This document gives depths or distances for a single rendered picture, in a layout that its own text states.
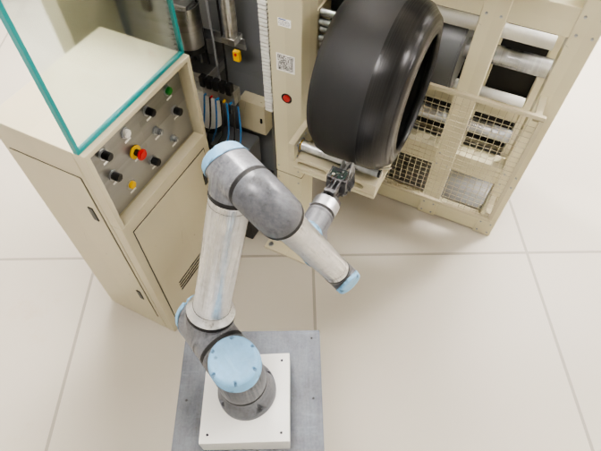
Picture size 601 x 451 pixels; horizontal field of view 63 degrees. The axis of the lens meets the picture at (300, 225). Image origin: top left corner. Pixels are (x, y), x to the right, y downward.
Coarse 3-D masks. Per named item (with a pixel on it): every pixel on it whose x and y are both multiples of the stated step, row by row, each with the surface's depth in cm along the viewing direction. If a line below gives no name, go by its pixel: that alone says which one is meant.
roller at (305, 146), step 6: (300, 144) 196; (306, 144) 194; (312, 144) 194; (306, 150) 195; (312, 150) 194; (318, 150) 193; (318, 156) 194; (324, 156) 193; (330, 156) 192; (336, 162) 192; (360, 168) 189; (366, 168) 188; (372, 174) 188; (378, 174) 187
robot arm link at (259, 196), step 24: (264, 168) 110; (240, 192) 107; (264, 192) 107; (288, 192) 110; (264, 216) 108; (288, 216) 109; (288, 240) 118; (312, 240) 124; (312, 264) 136; (336, 264) 143; (336, 288) 156
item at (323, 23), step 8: (328, 0) 206; (336, 0) 208; (320, 8) 202; (328, 8) 210; (336, 8) 211; (320, 16) 205; (328, 16) 201; (320, 24) 205; (328, 24) 203; (320, 32) 212; (320, 40) 211
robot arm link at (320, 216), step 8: (312, 208) 156; (320, 208) 155; (328, 208) 156; (312, 216) 153; (320, 216) 154; (328, 216) 155; (312, 224) 152; (320, 224) 153; (328, 224) 156; (320, 232) 152
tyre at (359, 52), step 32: (352, 0) 152; (384, 0) 151; (416, 0) 152; (352, 32) 147; (384, 32) 145; (416, 32) 146; (320, 64) 152; (352, 64) 147; (384, 64) 144; (416, 64) 148; (320, 96) 154; (352, 96) 150; (384, 96) 147; (416, 96) 196; (320, 128) 162; (352, 128) 155; (384, 128) 153; (352, 160) 171; (384, 160) 168
